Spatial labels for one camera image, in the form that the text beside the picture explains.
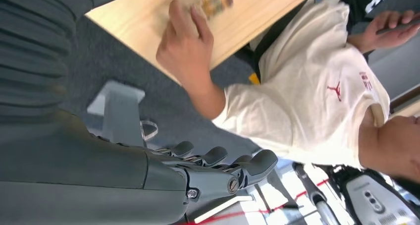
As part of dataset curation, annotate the person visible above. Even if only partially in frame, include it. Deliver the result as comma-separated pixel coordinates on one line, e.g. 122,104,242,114
156,0,420,185

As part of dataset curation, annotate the grey kiosk stand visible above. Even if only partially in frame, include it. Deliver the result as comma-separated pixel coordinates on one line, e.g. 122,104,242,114
87,80,147,149

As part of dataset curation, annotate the black silver pole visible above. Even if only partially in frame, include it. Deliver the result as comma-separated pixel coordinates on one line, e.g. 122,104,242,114
292,163,342,225

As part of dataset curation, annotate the white grey machine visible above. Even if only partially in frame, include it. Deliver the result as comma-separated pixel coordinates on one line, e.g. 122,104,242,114
328,166,420,225

